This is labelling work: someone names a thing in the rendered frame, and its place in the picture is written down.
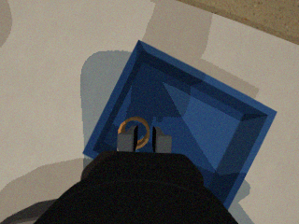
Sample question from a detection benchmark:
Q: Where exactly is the blue square tray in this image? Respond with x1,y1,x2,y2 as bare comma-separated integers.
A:
83,40,277,210

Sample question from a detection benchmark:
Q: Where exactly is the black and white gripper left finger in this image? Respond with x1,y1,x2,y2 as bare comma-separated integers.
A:
117,126,138,152

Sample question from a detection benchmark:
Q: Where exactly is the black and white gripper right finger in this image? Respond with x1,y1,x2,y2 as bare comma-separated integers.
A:
152,127,172,153

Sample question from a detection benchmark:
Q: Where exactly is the bronze bushing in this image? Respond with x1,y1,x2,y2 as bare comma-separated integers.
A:
118,117,150,149

